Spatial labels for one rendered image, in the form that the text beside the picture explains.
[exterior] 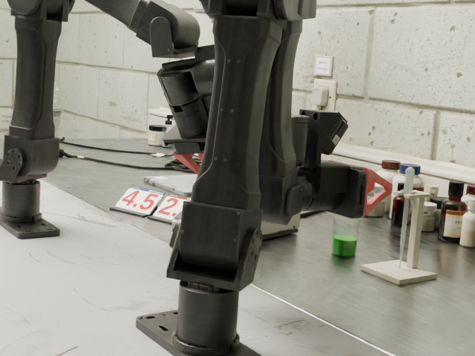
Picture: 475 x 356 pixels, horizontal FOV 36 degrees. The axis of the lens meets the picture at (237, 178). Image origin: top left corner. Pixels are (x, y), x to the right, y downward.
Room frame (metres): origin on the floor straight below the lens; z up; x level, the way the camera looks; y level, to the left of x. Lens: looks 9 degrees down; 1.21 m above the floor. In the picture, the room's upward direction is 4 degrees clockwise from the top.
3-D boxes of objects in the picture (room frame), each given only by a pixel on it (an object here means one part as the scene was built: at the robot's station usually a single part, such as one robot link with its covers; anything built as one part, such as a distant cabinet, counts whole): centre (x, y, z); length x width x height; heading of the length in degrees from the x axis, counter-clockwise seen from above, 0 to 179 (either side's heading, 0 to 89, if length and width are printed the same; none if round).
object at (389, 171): (1.54, -0.33, 0.95); 0.06 x 0.06 x 0.11
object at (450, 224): (1.31, -0.40, 0.95); 0.04 x 0.04 x 0.11
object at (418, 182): (1.46, -0.35, 0.96); 0.06 x 0.06 x 0.11
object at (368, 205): (1.00, -0.17, 1.04); 0.09 x 0.07 x 0.07; 125
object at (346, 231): (1.15, -0.18, 0.93); 0.04 x 0.04 x 0.06
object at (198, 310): (0.72, 0.02, 0.94); 0.20 x 0.07 x 0.08; 35
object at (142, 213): (1.37, 0.19, 0.92); 0.09 x 0.06 x 0.04; 55
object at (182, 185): (1.71, 0.05, 0.91); 0.30 x 0.20 x 0.01; 125
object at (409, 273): (1.06, -0.25, 0.96); 0.08 x 0.08 x 0.13; 34
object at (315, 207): (0.96, -0.11, 1.04); 0.10 x 0.07 x 0.07; 35
